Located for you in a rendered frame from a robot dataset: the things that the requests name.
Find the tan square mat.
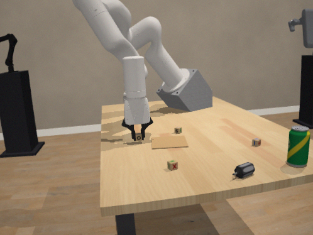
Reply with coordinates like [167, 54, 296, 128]
[151, 136, 189, 149]

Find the green soda can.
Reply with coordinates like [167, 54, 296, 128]
[287, 126, 310, 167]

